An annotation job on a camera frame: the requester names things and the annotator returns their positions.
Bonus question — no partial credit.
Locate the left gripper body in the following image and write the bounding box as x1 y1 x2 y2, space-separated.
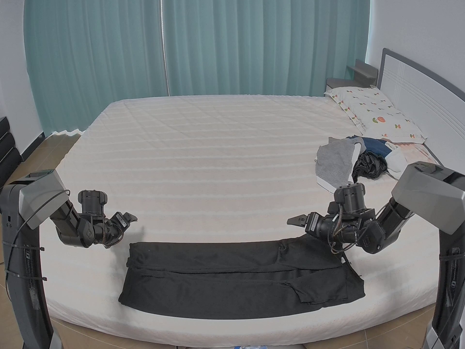
103 212 129 244

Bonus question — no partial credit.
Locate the dark blue garment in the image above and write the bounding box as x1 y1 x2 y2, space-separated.
345 135 395 157

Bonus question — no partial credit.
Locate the black chest of drawers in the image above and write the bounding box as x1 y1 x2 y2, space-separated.
0 117 20 184

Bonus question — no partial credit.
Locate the black polo shirt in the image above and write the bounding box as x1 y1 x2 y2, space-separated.
118 236 365 306

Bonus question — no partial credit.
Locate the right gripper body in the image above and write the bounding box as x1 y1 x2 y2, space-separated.
307 211 341 238

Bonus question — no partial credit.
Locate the black shiny garment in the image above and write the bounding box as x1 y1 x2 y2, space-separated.
352 151 388 182

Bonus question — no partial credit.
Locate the black cable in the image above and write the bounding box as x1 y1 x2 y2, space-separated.
4 190 71 272

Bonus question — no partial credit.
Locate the bed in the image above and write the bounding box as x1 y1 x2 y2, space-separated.
38 48 465 344

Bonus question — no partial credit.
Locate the grey and white garment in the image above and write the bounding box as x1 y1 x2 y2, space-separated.
314 139 365 192

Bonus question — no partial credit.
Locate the grey bedside table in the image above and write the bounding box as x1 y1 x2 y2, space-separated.
326 58 379 89

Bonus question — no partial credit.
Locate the blue-green curtain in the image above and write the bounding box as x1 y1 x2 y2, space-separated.
23 0 171 134
163 0 371 96

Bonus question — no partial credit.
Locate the white printed pillow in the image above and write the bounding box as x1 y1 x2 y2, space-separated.
324 86 427 144

